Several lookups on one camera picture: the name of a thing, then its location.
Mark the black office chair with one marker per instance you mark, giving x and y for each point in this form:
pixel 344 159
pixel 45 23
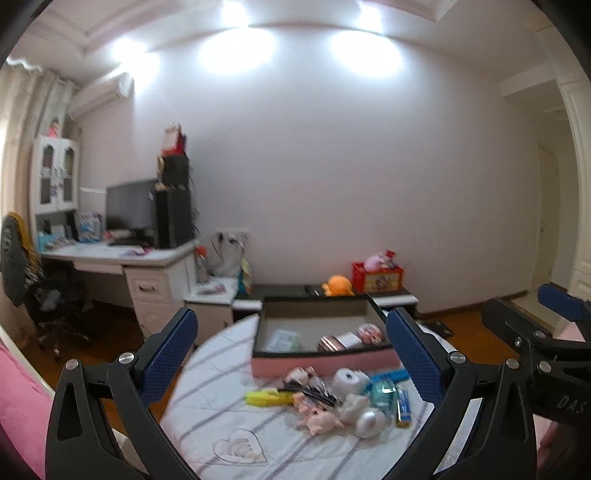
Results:
pixel 54 303

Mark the black computer monitor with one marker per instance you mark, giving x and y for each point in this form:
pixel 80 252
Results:
pixel 128 205

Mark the white air conditioner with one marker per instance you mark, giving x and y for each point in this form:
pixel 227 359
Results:
pixel 100 94

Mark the white robot figurine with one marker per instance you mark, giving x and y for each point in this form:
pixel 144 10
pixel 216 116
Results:
pixel 347 381

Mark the orange octopus plush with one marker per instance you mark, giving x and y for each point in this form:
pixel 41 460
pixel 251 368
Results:
pixel 338 286

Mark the white glass cabinet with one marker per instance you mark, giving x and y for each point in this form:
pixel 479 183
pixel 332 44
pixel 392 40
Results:
pixel 54 181

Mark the rose gold box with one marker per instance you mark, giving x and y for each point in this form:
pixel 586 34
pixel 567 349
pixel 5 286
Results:
pixel 348 341

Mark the black computer tower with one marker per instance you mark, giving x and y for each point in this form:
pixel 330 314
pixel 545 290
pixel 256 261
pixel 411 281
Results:
pixel 171 218

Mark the yellow highlighter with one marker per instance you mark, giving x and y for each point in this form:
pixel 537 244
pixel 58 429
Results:
pixel 269 398

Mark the snack bag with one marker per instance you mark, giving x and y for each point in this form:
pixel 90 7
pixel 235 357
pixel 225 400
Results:
pixel 244 278

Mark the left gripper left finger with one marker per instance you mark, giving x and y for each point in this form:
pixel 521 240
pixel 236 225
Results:
pixel 80 440

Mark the red toy crate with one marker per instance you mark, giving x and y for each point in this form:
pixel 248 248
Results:
pixel 389 280

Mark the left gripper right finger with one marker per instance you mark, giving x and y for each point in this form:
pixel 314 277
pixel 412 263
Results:
pixel 501 443

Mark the black floor scale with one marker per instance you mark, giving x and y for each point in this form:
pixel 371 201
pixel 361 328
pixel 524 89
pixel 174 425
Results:
pixel 440 328

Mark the pink black storage box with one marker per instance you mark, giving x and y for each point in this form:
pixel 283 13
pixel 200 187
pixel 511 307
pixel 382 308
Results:
pixel 324 333

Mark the black subwoofer speaker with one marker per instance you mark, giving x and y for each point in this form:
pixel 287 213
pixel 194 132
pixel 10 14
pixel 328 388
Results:
pixel 173 170

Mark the white plug adapter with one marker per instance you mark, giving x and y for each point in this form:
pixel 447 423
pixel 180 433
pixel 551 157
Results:
pixel 370 423

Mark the green card case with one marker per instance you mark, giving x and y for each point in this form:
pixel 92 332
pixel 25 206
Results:
pixel 283 341

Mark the pink pig doll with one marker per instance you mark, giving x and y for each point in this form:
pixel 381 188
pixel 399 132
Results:
pixel 315 417

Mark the pink plush in crate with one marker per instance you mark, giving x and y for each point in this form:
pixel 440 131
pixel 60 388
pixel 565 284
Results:
pixel 376 262

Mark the teal egg case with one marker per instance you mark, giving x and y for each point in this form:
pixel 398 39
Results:
pixel 383 394

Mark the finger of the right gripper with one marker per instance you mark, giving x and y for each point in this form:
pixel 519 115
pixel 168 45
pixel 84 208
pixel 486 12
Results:
pixel 514 327
pixel 565 305

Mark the white desk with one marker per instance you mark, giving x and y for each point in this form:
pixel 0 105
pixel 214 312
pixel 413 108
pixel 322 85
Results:
pixel 157 280

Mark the red capped bottle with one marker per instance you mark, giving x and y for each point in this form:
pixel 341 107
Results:
pixel 201 265

